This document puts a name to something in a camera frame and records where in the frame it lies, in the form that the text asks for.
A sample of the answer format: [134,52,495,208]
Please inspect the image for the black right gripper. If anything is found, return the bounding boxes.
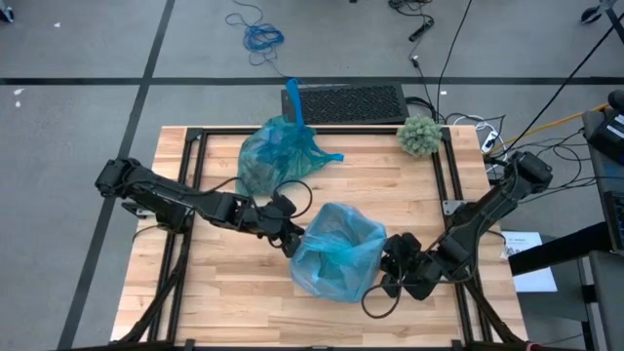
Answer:
[378,232,443,302]

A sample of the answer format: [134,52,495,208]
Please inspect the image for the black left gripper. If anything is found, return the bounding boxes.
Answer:
[243,191,307,259]

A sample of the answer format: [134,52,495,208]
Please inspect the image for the light blue plastic bag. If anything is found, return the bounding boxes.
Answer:
[289,202,389,304]

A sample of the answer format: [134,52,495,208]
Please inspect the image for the teal trash bag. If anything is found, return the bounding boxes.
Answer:
[234,77,345,197]

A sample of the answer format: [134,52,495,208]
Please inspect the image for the green fuzzy ball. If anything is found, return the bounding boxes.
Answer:
[396,115,444,158]

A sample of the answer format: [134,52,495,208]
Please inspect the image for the white paper sheet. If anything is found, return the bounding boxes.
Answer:
[499,231,560,293]

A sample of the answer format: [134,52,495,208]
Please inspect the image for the black monitor panel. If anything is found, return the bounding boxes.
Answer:
[506,221,614,278]

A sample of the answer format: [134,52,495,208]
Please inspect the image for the grey control box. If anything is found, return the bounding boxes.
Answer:
[516,248,624,351]

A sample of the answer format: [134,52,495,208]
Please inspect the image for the black keyboard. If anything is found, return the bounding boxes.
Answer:
[603,189,624,255]

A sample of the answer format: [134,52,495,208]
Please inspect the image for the black power strip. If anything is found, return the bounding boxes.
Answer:
[408,19,436,43]

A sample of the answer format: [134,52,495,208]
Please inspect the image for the black desk device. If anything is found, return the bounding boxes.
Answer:
[582,90,624,167]

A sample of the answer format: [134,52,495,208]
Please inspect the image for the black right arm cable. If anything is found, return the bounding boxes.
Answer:
[360,272,484,321]

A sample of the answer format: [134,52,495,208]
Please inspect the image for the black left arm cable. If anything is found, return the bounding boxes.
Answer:
[189,175,314,221]

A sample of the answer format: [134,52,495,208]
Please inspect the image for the black arm base cable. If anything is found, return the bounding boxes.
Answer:
[132,222,167,243]

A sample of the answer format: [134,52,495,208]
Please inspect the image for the blue coiled cable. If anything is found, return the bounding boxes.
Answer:
[224,0,306,85]

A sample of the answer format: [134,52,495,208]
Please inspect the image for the yellow floor cable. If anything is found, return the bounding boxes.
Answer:
[501,102,610,146]

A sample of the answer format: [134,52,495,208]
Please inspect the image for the black floor cable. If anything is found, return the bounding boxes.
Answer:
[436,0,474,95]

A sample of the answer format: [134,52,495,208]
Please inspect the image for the black cable bundle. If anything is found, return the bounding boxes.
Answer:
[388,0,436,21]

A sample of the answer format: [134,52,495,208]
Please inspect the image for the long black diagonal cable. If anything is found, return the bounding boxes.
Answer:
[506,19,624,147]

